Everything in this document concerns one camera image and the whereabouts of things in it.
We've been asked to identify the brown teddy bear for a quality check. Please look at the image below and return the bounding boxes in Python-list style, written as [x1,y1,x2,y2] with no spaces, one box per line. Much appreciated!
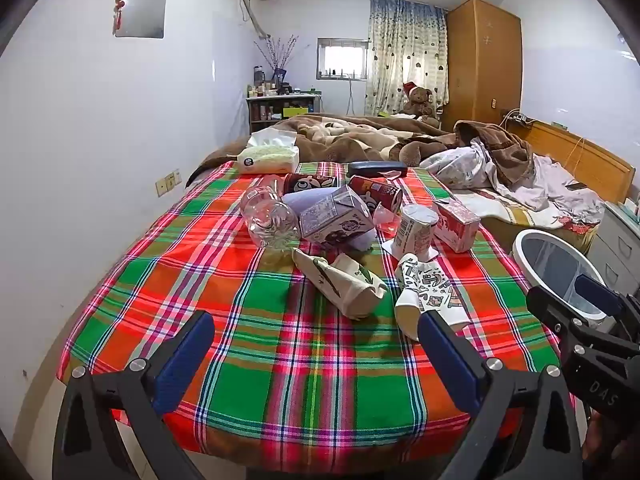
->
[400,82,442,128]

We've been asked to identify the small clear plastic cup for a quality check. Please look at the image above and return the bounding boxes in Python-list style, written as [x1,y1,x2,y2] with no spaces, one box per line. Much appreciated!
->
[374,205,403,233]

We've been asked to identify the patterned white paper cup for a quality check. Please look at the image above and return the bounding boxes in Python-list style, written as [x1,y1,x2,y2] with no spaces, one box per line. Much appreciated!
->
[394,254,471,343]

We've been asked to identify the red cartoon can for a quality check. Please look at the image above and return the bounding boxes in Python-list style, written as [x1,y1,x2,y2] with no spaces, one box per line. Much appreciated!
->
[283,172,338,196]
[348,175,403,213]

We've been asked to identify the flattened beige paper cup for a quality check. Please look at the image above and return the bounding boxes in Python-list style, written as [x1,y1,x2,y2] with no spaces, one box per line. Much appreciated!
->
[292,249,343,301]

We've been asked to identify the dry branches in vase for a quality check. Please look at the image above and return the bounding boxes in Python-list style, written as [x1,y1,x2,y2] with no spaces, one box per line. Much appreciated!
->
[252,35,301,83]

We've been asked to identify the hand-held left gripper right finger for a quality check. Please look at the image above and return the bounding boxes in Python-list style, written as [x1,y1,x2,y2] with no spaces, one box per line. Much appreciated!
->
[417,310,583,480]

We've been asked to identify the purple white milk carton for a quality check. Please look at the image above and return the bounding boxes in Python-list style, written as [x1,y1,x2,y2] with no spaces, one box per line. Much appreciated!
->
[298,185,376,247]

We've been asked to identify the crumpled beige paper cup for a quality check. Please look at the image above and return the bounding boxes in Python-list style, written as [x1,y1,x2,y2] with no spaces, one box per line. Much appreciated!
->
[327,255,388,320]

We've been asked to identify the patterned curtain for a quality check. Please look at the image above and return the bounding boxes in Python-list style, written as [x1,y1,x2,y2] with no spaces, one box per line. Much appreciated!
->
[365,0,448,116]

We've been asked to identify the white floral pillow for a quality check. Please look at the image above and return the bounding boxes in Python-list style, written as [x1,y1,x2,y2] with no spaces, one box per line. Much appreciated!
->
[420,141,501,191]

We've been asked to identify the air conditioner pipe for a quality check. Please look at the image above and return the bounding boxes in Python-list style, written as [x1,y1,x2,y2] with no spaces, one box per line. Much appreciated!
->
[235,0,271,41]

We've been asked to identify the wooden headboard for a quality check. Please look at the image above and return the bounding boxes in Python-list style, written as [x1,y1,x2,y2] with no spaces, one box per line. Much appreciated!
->
[502,117,637,203]

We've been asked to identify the pale pink garment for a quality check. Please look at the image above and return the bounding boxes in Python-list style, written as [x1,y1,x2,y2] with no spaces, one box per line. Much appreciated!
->
[492,155,606,221]

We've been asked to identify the cluttered shelf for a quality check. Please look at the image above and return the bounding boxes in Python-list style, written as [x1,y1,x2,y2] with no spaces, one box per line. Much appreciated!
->
[246,92,321,136]

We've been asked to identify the wooden wardrobe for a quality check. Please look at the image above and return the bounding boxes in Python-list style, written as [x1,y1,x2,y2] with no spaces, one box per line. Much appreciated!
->
[445,0,523,131]

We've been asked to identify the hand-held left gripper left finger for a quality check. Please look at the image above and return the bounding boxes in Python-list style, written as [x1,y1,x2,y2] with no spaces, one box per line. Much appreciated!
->
[52,310,216,480]

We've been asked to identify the wall socket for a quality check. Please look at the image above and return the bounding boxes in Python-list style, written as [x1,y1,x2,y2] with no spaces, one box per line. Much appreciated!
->
[155,171,182,197]

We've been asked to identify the tissue pack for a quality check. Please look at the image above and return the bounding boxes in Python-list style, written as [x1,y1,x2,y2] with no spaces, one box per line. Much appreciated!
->
[236,127,301,176]

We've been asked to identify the window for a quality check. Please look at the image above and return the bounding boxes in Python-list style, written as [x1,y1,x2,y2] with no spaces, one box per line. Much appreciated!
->
[316,37,368,81]

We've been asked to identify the plaid cloth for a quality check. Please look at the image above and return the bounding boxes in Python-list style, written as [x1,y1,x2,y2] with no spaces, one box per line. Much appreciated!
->
[56,160,576,461]

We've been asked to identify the clear plastic bottle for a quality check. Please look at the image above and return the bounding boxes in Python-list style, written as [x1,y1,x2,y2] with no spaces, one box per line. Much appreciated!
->
[240,175,301,251]

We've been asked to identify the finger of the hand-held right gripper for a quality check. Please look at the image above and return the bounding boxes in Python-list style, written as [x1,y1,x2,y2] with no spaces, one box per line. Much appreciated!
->
[574,272,640,321]
[526,286,603,346]

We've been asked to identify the brown fleece throw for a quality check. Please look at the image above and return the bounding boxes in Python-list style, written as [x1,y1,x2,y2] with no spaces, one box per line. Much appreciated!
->
[452,120,536,191]

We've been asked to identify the brown blanket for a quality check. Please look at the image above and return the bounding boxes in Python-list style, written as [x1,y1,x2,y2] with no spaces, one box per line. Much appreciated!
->
[185,114,453,191]

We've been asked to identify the red white carton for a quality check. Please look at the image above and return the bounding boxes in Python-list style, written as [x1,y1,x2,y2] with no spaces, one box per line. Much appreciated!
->
[432,199,482,253]

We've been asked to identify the shiny wall panel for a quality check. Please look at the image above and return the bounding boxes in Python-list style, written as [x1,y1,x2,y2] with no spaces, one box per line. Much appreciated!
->
[114,0,168,39]

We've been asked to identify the floral bed sheet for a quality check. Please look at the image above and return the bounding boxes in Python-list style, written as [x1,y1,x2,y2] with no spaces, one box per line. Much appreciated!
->
[450,187,598,256]

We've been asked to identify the white trash bin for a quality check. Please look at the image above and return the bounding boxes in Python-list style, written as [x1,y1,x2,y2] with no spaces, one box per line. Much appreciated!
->
[511,229,608,331]

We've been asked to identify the white nightstand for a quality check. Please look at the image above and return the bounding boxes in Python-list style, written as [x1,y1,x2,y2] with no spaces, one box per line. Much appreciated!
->
[582,200,640,296]

